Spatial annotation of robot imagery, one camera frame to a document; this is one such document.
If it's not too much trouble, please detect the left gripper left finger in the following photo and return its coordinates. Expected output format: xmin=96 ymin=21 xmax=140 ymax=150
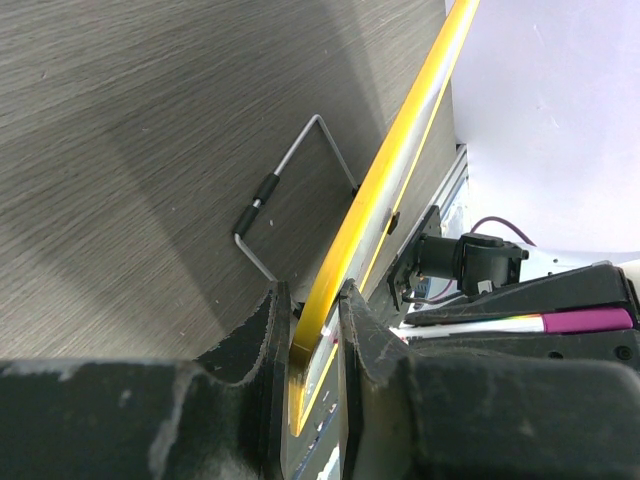
xmin=1 ymin=282 xmax=291 ymax=479

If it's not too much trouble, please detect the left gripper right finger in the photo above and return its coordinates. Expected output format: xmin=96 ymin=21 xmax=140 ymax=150
xmin=338 ymin=282 xmax=639 ymax=479

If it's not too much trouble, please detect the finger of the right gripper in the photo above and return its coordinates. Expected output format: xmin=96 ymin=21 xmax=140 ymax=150
xmin=405 ymin=263 xmax=639 ymax=325
xmin=409 ymin=329 xmax=639 ymax=370

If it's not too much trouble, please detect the white marker purple cap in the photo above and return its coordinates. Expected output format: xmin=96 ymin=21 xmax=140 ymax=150
xmin=390 ymin=307 xmax=634 ymax=340

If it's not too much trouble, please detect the orange framed whiteboard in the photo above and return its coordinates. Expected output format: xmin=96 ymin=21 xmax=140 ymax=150
xmin=288 ymin=1 xmax=478 ymax=436

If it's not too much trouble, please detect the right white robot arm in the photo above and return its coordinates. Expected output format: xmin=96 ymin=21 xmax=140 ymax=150
xmin=387 ymin=207 xmax=639 ymax=369

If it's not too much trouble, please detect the metal wire whiteboard stand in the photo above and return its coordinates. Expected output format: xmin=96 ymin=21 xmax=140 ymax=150
xmin=231 ymin=113 xmax=360 ymax=308

